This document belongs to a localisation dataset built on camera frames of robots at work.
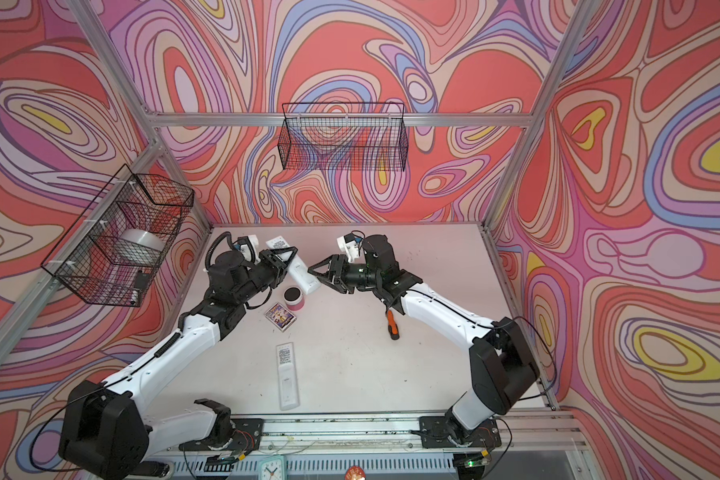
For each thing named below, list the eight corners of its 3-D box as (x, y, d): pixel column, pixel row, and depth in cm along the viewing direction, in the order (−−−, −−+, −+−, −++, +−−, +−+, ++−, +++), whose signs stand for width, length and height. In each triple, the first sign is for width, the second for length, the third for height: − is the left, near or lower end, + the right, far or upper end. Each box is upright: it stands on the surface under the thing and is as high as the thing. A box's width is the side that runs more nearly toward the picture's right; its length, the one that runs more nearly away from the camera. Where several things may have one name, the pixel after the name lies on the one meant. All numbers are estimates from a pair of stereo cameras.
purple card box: (265, 317, 97) (263, 313, 95) (279, 305, 99) (277, 301, 98) (282, 332, 93) (281, 328, 91) (296, 319, 96) (294, 315, 94)
